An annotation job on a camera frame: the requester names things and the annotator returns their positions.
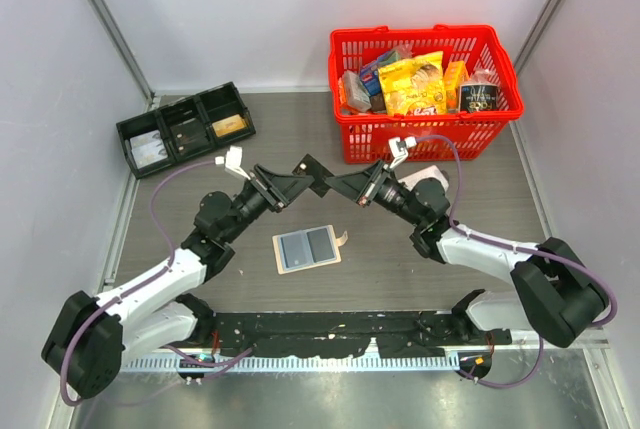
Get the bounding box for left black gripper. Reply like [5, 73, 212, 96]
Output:
[223, 164, 313, 243]

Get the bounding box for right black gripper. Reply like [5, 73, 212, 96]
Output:
[326, 158, 424, 227]

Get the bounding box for beige card holder wallet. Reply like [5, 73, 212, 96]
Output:
[272, 225, 348, 275]

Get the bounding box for dark card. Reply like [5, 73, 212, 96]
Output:
[170, 118, 209, 157]

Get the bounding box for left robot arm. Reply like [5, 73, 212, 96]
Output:
[41, 165, 314, 407]

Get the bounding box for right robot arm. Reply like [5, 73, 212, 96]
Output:
[325, 161, 610, 348]

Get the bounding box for gold card in tray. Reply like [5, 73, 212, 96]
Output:
[211, 114, 247, 138]

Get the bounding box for white cards in tray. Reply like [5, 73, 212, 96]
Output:
[129, 130, 168, 169]

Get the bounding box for white bottle grey cap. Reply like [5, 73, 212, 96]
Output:
[399, 165, 449, 192]

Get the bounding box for grey wrapped snack pack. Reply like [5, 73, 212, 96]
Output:
[338, 70, 371, 112]

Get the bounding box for black three-compartment tray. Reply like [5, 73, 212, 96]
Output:
[116, 82, 256, 179]

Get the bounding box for blue snack packet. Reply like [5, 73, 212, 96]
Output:
[359, 48, 406, 96]

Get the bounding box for yellow chips bag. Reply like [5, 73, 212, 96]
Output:
[379, 51, 447, 117]

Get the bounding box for red shopping basket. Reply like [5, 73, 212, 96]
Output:
[328, 25, 524, 164]

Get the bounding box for black round can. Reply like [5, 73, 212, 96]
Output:
[459, 81, 498, 113]

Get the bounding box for orange snack box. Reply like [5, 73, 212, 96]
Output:
[443, 60, 469, 113]

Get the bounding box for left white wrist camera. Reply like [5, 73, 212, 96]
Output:
[214, 146, 250, 180]

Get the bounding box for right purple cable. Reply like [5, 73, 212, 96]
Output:
[404, 134, 619, 388]

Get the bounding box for black mounting base plate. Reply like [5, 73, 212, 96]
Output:
[155, 311, 512, 358]

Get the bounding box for white cable duct strip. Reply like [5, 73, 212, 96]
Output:
[120, 352, 460, 374]

